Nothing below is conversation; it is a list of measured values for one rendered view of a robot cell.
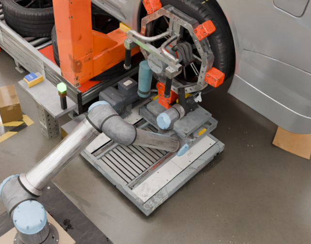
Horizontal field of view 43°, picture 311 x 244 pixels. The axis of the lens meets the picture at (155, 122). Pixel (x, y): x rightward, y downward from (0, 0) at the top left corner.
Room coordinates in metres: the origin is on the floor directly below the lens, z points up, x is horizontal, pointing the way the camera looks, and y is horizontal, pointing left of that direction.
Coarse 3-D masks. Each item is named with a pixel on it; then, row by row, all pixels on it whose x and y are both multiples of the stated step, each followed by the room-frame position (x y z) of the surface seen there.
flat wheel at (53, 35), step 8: (96, 16) 2.83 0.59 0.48; (104, 16) 2.83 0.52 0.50; (112, 16) 2.84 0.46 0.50; (96, 24) 2.83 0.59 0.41; (104, 24) 2.74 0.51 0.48; (112, 24) 2.81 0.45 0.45; (104, 32) 2.63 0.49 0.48; (56, 40) 2.43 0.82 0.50; (56, 48) 2.38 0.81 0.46; (56, 56) 2.39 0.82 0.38; (120, 64) 2.38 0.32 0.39; (104, 72) 2.30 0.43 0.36; (112, 72) 2.33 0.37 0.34; (120, 72) 2.39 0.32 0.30
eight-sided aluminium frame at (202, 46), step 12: (156, 12) 2.08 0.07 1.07; (168, 12) 2.02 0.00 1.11; (180, 12) 2.03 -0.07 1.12; (144, 24) 2.13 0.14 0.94; (180, 24) 1.96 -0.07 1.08; (192, 24) 1.92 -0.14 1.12; (192, 36) 1.90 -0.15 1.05; (204, 48) 1.86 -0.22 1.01; (204, 60) 1.83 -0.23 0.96; (204, 72) 1.82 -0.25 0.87; (180, 84) 1.98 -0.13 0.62; (192, 84) 1.91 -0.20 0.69; (204, 84) 1.84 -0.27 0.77
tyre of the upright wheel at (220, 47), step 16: (160, 0) 2.18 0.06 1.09; (176, 0) 2.10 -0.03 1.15; (192, 0) 2.07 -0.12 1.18; (208, 0) 2.10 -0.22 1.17; (192, 16) 2.02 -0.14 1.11; (208, 16) 1.98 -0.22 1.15; (224, 16) 2.04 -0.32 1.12; (224, 32) 1.95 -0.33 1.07; (224, 48) 1.89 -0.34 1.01; (224, 64) 1.86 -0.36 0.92; (224, 80) 1.93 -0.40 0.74
